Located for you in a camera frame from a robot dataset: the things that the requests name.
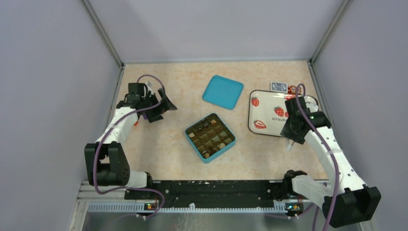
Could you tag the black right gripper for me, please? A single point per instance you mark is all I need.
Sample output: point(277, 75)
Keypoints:
point(286, 132)

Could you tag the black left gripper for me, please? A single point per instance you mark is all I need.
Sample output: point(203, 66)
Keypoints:
point(166, 105)

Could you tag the metal tongs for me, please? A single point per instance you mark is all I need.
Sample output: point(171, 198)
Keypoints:
point(289, 144)

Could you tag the teal chocolate box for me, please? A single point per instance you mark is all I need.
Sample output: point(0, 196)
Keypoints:
point(210, 137)

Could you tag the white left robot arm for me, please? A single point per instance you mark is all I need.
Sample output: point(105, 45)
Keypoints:
point(106, 162)

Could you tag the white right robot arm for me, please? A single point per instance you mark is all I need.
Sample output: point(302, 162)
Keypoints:
point(348, 200)

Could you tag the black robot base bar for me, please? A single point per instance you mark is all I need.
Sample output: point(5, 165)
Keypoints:
point(218, 194)

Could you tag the red dice block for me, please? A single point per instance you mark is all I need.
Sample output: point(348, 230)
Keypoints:
point(292, 89)

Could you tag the strawberry print tray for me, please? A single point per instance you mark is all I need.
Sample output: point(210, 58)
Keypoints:
point(267, 112)

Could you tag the blue playing card deck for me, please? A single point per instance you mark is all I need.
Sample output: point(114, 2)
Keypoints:
point(279, 87)

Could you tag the teal box lid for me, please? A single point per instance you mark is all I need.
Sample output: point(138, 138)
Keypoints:
point(223, 92)

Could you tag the metal frame rail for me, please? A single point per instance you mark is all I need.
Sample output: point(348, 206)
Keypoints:
point(109, 211)

